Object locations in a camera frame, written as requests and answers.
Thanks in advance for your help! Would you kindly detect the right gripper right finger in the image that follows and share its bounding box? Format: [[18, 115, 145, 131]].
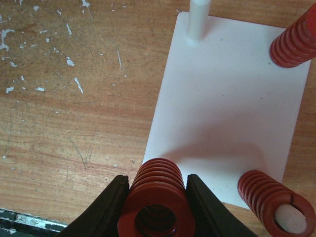
[[186, 174, 256, 237]]

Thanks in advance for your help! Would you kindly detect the large red spring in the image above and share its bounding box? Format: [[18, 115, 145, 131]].
[[269, 4, 316, 68], [237, 170, 316, 237]]

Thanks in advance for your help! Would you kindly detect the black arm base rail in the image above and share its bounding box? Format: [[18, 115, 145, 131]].
[[0, 208, 67, 237]]

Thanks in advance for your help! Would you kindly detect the white peg base plate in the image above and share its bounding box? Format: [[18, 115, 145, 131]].
[[144, 0, 310, 207]]

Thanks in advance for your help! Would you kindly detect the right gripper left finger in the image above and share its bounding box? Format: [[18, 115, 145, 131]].
[[57, 175, 129, 237]]

